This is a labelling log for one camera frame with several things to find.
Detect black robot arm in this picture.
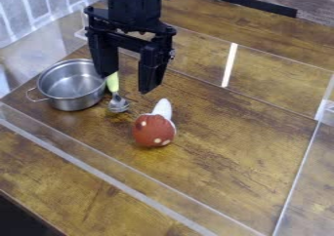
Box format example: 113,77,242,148
83,0,176,94

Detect red plush mushroom toy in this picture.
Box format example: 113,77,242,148
132,98,176,147

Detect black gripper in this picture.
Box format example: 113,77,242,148
83,5,176,94

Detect black strip on table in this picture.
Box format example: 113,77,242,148
216,0,298,18

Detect clear acrylic triangle bracket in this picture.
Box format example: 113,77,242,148
75,13,88,41

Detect clear acrylic enclosure panel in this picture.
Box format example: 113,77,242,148
0,102,263,236

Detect small steel pot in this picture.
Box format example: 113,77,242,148
26,59,105,111

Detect green handled metal spoon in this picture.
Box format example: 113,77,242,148
107,72,129,113

